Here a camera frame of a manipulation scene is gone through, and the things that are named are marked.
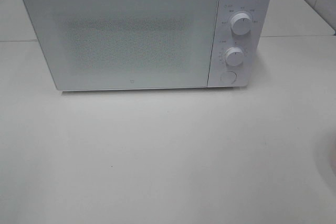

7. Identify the upper white power knob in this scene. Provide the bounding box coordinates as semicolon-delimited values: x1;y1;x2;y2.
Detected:
229;11;253;36

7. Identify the lower white timer knob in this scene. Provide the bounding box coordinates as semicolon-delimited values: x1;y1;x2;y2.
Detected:
224;47;245;67

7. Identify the white microwave door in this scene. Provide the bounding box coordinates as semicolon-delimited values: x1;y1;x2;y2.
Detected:
23;0;218;91

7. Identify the round white door button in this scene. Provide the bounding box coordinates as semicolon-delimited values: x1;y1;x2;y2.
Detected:
221;71;237;87

